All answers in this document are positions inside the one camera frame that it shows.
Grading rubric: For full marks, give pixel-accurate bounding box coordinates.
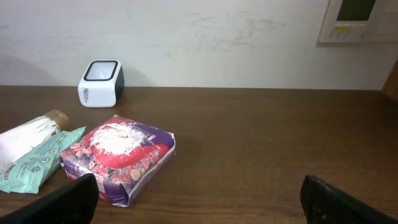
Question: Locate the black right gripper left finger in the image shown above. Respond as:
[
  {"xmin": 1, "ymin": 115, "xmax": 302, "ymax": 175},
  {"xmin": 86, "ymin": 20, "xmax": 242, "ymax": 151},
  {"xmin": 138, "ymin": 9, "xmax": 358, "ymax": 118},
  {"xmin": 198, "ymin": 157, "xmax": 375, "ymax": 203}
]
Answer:
[{"xmin": 1, "ymin": 174, "xmax": 99, "ymax": 224}]

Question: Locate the white tube brown cap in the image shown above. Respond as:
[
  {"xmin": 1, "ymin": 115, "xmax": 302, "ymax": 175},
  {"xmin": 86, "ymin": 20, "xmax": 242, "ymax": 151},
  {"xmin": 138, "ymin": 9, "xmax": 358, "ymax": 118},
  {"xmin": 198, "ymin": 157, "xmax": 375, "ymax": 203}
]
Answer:
[{"xmin": 1, "ymin": 110, "xmax": 70, "ymax": 173}]

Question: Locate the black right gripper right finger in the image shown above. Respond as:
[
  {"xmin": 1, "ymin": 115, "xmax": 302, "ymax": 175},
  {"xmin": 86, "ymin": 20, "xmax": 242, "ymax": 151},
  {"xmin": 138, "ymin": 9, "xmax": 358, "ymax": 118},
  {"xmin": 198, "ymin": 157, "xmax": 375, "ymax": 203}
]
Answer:
[{"xmin": 300, "ymin": 175, "xmax": 397, "ymax": 224}]

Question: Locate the mint green wipes packet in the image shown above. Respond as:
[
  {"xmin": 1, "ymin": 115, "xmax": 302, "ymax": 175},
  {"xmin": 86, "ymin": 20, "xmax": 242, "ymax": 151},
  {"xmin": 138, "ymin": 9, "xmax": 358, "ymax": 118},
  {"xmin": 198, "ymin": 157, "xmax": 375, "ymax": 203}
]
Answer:
[{"xmin": 1, "ymin": 127, "xmax": 85, "ymax": 194}]

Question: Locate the red purple snack package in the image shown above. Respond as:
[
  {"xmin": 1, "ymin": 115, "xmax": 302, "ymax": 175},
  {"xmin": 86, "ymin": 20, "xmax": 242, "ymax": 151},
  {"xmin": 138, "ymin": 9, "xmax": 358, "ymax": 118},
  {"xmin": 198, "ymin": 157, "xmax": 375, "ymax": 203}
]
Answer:
[{"xmin": 60, "ymin": 115, "xmax": 175, "ymax": 207}]

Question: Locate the beige wall control panel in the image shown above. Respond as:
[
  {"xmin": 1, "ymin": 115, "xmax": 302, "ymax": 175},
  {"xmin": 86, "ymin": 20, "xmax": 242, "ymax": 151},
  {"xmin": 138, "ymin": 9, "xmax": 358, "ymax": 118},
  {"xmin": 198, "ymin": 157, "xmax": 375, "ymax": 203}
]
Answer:
[{"xmin": 318, "ymin": 0, "xmax": 397, "ymax": 44}]

